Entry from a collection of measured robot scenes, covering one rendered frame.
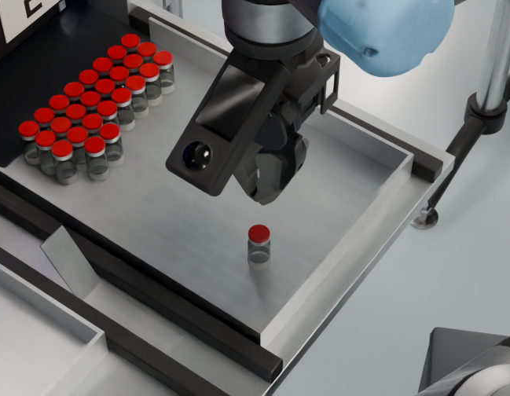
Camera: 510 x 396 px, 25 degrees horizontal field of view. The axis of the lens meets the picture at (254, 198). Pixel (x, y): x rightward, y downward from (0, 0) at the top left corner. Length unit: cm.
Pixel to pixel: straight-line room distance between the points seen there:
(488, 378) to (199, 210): 40
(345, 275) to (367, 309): 104
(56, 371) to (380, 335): 113
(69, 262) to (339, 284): 25
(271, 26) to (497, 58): 137
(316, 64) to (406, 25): 23
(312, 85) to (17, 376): 37
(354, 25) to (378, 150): 47
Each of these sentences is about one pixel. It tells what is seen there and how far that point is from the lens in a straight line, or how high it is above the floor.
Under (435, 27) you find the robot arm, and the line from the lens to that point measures 74.
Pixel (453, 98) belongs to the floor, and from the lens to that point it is 249.
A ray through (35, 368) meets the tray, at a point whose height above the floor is 88.
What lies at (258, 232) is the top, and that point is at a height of 93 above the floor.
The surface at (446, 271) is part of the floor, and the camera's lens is 220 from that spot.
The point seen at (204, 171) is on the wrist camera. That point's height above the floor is 111.
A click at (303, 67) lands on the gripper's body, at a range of 93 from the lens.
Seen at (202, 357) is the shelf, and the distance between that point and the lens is 105.
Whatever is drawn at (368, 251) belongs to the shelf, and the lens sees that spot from 112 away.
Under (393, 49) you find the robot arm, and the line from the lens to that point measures 72.
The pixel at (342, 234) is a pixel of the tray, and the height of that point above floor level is 91.
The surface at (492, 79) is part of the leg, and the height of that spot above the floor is 23.
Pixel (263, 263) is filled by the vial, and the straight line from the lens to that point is 109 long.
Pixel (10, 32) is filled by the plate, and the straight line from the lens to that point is 117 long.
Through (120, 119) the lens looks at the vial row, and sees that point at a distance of 120.
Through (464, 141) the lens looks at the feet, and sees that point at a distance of 225.
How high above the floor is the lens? 178
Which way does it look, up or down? 51 degrees down
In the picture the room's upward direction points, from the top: straight up
